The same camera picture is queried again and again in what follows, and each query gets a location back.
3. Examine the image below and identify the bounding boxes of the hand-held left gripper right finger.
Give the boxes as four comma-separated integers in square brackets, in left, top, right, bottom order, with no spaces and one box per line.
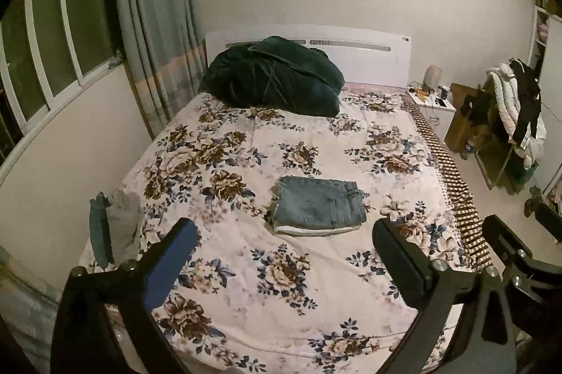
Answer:
[372,218,519,374]

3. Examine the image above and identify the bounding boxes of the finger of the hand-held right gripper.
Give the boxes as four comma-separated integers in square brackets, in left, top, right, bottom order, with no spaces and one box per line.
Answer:
[524,186,562,244]
[482,215,562,340]

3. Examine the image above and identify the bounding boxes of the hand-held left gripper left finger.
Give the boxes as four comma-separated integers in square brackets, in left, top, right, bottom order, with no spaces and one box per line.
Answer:
[50,218,200,374]

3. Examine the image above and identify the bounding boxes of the folded blue denim pants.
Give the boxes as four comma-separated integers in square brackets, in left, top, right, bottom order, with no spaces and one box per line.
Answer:
[271,175,368,229]

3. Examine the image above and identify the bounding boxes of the grey garment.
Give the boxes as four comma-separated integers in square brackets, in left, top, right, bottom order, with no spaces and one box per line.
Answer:
[105,189,144,265]

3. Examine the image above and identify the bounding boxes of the metal-framed chair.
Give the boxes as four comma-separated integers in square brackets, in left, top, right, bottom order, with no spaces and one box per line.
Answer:
[475,134,530,195]

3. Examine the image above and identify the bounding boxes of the brown checkered blanket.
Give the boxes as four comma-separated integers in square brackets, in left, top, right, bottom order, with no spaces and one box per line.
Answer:
[401,92,496,271]

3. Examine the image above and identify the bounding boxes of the teal garment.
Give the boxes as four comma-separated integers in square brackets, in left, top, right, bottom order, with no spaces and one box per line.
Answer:
[89,192,116,266]

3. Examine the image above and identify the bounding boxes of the bed with floral sheet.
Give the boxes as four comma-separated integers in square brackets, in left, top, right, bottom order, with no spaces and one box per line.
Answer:
[79,86,484,374]

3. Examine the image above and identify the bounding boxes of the cardboard box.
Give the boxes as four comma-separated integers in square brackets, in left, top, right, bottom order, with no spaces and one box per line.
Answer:
[444,83,489,157]

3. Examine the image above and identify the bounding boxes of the black garment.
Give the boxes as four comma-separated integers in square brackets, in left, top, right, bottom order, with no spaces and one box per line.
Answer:
[508,58,543,147]

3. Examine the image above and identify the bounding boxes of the chair with hanging clothes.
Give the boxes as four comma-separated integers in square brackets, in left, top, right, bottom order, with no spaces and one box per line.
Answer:
[485,63,548,169]

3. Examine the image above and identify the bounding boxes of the white wardrobe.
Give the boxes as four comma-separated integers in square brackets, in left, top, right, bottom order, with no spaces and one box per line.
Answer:
[526,0,562,192]

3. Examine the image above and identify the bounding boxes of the white nightstand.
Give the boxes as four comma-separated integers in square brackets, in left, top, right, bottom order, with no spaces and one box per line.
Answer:
[406,86,457,143]

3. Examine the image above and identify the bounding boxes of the pale striped cloth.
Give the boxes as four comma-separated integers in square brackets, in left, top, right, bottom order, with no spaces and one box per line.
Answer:
[0,246,63,374]

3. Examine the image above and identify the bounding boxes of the small table lamp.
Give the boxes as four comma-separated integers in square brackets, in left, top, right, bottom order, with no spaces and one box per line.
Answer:
[424,65,442,92]

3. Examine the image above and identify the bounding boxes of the white headboard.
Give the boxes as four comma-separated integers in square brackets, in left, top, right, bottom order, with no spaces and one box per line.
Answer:
[205,25,413,89]

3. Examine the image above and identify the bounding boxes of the dark green duvet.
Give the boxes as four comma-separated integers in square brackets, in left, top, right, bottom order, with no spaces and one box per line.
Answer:
[198,36,345,117]

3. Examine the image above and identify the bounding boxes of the grey-blue curtain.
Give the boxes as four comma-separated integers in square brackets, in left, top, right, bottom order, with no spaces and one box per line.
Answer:
[112,0,208,140]

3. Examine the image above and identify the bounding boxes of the white-framed window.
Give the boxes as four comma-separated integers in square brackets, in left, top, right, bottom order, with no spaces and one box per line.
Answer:
[0,0,124,166]

